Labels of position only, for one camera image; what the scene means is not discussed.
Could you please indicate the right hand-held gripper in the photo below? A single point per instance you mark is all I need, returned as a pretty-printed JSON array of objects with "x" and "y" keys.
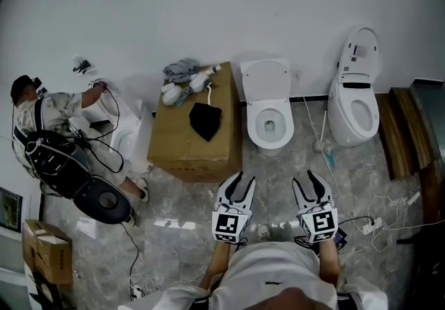
[{"x": 321, "y": 223}]

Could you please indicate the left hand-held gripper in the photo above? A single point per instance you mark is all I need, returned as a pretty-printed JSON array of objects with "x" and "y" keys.
[{"x": 226, "y": 225}]

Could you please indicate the white toilet seat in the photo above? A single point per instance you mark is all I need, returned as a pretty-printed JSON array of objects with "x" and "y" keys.
[{"x": 288, "y": 121}]

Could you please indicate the person's left forearm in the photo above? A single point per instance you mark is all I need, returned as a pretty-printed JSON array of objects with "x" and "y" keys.
[{"x": 217, "y": 261}]

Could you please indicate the person's right forearm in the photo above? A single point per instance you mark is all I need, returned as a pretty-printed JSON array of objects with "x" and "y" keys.
[{"x": 329, "y": 261}]

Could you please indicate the white stick toilet brush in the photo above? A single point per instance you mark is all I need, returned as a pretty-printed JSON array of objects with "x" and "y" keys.
[{"x": 321, "y": 146}]

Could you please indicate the white toilet with tank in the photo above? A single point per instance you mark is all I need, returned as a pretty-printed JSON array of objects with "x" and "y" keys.
[{"x": 269, "y": 148}]

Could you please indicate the white smart toilet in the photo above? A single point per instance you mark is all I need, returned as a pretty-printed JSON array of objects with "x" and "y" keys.
[{"x": 347, "y": 128}]

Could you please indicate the white square toilet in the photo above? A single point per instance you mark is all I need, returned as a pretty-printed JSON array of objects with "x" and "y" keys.
[{"x": 144, "y": 128}]

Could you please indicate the white toilet lid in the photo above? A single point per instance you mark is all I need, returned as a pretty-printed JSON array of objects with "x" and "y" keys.
[{"x": 266, "y": 79}]

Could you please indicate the person's left shoe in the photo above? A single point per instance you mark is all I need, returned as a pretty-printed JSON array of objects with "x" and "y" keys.
[{"x": 263, "y": 232}]

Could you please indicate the person's grey trousers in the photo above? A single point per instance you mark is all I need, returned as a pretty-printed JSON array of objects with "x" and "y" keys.
[{"x": 281, "y": 232}]

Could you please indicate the black smartphone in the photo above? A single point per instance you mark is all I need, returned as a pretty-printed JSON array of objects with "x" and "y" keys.
[{"x": 341, "y": 237}]

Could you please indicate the white power strip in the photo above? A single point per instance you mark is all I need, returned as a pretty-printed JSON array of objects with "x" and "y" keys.
[
  {"x": 372, "y": 226},
  {"x": 137, "y": 291}
]

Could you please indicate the large cardboard box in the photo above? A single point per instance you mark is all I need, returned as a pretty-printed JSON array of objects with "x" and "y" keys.
[{"x": 180, "y": 148}]

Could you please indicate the black cloth bag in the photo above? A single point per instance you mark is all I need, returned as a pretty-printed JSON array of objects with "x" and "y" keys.
[{"x": 206, "y": 121}]

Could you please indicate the person's white shirt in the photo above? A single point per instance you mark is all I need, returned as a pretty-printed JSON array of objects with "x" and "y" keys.
[{"x": 271, "y": 267}]

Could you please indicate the brown wooden planks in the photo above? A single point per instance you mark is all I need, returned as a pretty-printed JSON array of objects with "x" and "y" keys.
[{"x": 400, "y": 135}]

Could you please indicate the person's chin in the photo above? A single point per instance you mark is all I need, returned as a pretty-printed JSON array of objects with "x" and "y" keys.
[{"x": 288, "y": 300}]

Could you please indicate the white brush with grey bristles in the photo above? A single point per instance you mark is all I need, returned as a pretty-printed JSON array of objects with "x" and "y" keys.
[{"x": 199, "y": 82}]

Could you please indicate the white fluffy bundle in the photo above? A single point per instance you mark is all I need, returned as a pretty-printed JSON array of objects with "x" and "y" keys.
[{"x": 171, "y": 95}]

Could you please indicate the white tube bottle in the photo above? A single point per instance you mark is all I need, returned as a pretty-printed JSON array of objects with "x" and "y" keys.
[{"x": 212, "y": 69}]

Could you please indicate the black metal rack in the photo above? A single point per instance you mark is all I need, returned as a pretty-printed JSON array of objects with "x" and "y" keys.
[{"x": 431, "y": 267}]

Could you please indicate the grey crumpled cloth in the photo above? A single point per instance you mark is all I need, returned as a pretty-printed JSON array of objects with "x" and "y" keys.
[{"x": 180, "y": 69}]

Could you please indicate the grey metal panel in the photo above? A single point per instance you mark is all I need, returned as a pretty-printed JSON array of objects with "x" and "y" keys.
[{"x": 431, "y": 110}]

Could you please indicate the white flat box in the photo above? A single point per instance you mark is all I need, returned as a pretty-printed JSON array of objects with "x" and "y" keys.
[{"x": 139, "y": 303}]

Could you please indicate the small cardboard box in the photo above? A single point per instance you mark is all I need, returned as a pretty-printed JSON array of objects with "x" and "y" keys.
[{"x": 52, "y": 260}]

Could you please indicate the black framed screen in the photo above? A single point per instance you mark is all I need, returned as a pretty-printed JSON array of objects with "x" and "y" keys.
[{"x": 9, "y": 209}]

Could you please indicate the black wall hook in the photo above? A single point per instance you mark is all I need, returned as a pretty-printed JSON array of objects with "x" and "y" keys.
[{"x": 81, "y": 66}]

